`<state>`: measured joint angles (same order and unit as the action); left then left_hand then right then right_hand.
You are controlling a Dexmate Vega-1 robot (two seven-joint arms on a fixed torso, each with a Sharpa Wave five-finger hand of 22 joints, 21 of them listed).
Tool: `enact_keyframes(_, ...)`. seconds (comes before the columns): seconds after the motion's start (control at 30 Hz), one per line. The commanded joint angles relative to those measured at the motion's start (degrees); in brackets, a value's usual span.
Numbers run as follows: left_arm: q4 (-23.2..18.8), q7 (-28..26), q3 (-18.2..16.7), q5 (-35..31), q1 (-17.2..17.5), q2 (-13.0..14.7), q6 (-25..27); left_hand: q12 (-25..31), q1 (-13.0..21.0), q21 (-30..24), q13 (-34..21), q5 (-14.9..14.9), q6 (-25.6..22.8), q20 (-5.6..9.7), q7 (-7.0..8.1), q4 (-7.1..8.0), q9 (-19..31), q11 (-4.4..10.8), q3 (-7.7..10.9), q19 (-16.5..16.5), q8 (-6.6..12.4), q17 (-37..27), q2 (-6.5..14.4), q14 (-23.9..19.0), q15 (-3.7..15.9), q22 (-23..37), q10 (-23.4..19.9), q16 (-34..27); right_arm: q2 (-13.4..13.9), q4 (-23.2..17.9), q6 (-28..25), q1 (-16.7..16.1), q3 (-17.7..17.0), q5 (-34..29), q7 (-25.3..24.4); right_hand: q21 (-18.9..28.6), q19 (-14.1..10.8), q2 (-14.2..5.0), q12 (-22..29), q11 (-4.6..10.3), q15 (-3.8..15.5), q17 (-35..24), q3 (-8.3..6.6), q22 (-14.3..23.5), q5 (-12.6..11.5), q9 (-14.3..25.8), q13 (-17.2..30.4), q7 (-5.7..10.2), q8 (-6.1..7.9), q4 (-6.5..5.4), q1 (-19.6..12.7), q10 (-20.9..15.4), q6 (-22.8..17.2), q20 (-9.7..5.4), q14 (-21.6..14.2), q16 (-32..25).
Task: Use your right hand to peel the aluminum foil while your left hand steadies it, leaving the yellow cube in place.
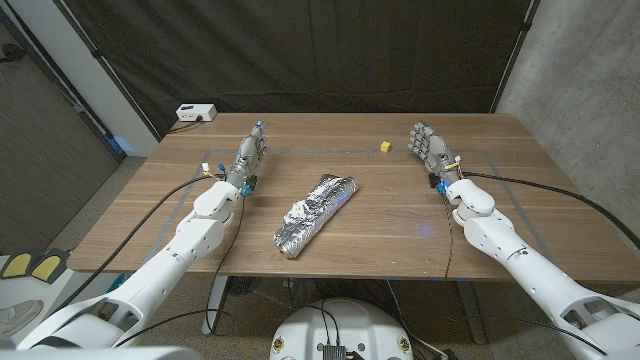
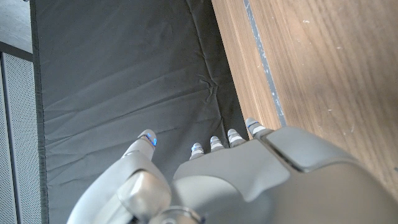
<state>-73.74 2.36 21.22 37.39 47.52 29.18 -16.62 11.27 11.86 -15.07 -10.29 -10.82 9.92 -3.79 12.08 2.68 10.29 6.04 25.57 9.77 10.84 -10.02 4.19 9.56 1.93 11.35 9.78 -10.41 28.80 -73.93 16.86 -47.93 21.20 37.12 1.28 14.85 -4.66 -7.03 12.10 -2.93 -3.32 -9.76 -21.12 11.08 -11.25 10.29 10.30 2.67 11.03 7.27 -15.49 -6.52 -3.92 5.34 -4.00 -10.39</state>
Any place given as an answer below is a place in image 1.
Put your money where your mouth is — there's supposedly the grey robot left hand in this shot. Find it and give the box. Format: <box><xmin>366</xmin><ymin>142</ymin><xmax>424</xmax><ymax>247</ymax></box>
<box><xmin>224</xmin><ymin>119</ymin><xmax>269</xmax><ymax>189</ymax></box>

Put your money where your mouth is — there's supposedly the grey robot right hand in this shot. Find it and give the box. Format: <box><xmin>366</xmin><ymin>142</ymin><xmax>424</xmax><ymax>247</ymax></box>
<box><xmin>407</xmin><ymin>121</ymin><xmax>464</xmax><ymax>187</ymax></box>

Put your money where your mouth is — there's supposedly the aluminum foil roll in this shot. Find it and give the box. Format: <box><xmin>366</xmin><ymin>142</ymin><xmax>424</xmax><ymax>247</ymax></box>
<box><xmin>272</xmin><ymin>173</ymin><xmax>360</xmax><ymax>260</ymax></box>

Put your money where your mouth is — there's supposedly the white power outlet box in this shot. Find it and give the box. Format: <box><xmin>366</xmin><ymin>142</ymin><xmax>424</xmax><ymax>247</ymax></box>
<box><xmin>175</xmin><ymin>103</ymin><xmax>218</xmax><ymax>123</ymax></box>

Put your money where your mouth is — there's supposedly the black backdrop curtain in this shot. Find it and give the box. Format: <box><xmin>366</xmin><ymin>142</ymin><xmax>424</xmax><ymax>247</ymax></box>
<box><xmin>52</xmin><ymin>0</ymin><xmax>541</xmax><ymax>139</ymax></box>

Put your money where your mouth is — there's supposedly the black floor fan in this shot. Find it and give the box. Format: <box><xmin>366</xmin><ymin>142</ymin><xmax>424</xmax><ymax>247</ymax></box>
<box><xmin>227</xmin><ymin>276</ymin><xmax>262</xmax><ymax>297</ymax></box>

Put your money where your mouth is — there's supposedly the white table leg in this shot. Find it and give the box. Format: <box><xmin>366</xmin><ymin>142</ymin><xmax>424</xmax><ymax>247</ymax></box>
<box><xmin>454</xmin><ymin>280</ymin><xmax>489</xmax><ymax>346</ymax></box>
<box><xmin>201</xmin><ymin>275</ymin><xmax>230</xmax><ymax>336</ymax></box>

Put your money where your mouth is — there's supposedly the black backdrop stand pole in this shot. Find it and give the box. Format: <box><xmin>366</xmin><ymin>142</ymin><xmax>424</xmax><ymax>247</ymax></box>
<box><xmin>489</xmin><ymin>0</ymin><xmax>542</xmax><ymax>114</ymax></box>
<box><xmin>52</xmin><ymin>0</ymin><xmax>162</xmax><ymax>142</ymax></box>

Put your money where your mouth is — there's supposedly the teal tray with small items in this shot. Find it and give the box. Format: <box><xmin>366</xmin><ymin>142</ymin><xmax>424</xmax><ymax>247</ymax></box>
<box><xmin>106</xmin><ymin>272</ymin><xmax>127</xmax><ymax>294</ymax></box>

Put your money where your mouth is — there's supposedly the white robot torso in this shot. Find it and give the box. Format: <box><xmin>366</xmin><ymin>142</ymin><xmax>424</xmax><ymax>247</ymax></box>
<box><xmin>268</xmin><ymin>298</ymin><xmax>414</xmax><ymax>360</ymax></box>

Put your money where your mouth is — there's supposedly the small black electronics box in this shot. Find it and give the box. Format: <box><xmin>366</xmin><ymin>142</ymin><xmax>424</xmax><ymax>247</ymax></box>
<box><xmin>322</xmin><ymin>343</ymin><xmax>364</xmax><ymax>360</ymax></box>

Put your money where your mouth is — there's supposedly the yellow black foot pedal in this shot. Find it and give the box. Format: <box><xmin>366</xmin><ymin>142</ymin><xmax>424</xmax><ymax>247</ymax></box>
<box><xmin>29</xmin><ymin>248</ymin><xmax>71</xmax><ymax>285</ymax></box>
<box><xmin>0</xmin><ymin>251</ymin><xmax>35</xmax><ymax>280</ymax></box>

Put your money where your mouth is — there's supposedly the white floor board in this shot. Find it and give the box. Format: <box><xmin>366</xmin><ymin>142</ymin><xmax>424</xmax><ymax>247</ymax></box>
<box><xmin>0</xmin><ymin>254</ymin><xmax>124</xmax><ymax>346</ymax></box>

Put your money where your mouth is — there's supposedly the white sneaker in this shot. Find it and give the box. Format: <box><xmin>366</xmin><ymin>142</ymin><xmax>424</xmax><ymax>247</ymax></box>
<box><xmin>0</xmin><ymin>298</ymin><xmax>45</xmax><ymax>337</ymax></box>

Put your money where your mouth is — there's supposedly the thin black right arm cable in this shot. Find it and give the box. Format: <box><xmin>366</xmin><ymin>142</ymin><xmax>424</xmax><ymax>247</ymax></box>
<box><xmin>441</xmin><ymin>193</ymin><xmax>456</xmax><ymax>282</ymax></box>

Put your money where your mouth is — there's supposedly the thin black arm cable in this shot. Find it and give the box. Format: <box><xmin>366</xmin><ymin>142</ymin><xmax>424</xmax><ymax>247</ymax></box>
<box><xmin>113</xmin><ymin>195</ymin><xmax>247</xmax><ymax>349</ymax></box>
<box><xmin>441</xmin><ymin>193</ymin><xmax>456</xmax><ymax>282</ymax></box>

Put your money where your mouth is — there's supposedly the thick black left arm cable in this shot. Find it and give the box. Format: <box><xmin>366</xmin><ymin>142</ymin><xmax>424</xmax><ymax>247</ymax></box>
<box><xmin>47</xmin><ymin>173</ymin><xmax>216</xmax><ymax>321</ymax></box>

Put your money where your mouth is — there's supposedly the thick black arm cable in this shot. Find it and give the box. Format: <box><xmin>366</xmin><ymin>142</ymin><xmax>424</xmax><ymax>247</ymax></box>
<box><xmin>460</xmin><ymin>171</ymin><xmax>640</xmax><ymax>250</ymax></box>
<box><xmin>47</xmin><ymin>173</ymin><xmax>216</xmax><ymax>321</ymax></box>

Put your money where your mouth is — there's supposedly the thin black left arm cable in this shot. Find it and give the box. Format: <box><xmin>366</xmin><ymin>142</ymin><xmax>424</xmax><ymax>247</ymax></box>
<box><xmin>113</xmin><ymin>195</ymin><xmax>247</xmax><ymax>349</ymax></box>

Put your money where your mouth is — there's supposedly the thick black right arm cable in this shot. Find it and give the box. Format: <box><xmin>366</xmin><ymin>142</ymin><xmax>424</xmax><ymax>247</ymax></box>
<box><xmin>460</xmin><ymin>171</ymin><xmax>640</xmax><ymax>250</ymax></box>

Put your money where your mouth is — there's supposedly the white floor cable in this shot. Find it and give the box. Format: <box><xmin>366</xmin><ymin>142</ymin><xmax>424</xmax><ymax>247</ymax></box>
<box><xmin>407</xmin><ymin>332</ymin><xmax>449</xmax><ymax>359</ymax></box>

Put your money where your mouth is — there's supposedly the black door handle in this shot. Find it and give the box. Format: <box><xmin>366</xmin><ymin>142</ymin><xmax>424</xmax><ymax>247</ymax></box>
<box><xmin>0</xmin><ymin>43</ymin><xmax>26</xmax><ymax>64</ymax></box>

